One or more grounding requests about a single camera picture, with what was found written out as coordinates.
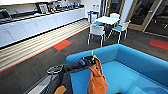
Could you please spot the orange hooded sweater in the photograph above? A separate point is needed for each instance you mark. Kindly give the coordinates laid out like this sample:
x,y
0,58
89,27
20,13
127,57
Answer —
x,y
97,80

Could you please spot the white chair blue seat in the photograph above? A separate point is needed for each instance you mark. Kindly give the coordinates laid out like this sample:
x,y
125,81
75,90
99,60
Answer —
x,y
119,29

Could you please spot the white square table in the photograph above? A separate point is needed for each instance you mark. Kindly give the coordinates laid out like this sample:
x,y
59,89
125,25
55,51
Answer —
x,y
107,20

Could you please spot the blue sofa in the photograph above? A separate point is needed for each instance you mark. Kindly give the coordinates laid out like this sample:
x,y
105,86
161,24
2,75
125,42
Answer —
x,y
133,70

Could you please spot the blue grey waste bins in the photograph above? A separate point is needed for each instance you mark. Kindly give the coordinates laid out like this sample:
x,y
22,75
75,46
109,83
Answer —
x,y
92,16

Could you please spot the white floor cabinets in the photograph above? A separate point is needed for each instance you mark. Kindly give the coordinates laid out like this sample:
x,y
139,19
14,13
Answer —
x,y
33,28

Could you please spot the grey countertop appliance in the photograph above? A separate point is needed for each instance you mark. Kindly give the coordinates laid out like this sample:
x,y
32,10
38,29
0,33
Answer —
x,y
44,8

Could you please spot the wood framed glass door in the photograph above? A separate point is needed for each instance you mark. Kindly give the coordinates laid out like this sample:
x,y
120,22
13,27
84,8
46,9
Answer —
x,y
146,16

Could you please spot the black countertop appliance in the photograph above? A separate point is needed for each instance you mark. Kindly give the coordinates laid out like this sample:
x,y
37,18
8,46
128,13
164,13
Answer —
x,y
5,14

